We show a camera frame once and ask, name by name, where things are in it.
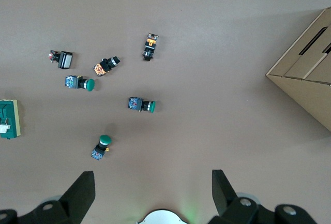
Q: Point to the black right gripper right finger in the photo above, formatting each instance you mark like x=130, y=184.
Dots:
x=227, y=203

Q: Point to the black knob orange block switch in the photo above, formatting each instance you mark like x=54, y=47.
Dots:
x=104, y=66

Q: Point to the green load switch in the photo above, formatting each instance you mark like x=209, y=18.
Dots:
x=10, y=128

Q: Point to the black red switch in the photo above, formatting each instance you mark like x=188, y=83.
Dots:
x=64, y=60

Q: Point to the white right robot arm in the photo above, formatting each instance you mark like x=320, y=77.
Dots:
x=163, y=218

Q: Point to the green mushroom push button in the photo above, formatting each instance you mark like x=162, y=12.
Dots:
x=89, y=84
x=151, y=106
x=104, y=140

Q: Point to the brown cardboard box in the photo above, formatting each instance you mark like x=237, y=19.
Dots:
x=305, y=84

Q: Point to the black selector switch orange block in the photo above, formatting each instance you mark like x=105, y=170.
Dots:
x=149, y=45

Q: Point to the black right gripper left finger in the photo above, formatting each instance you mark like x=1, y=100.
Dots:
x=72, y=203

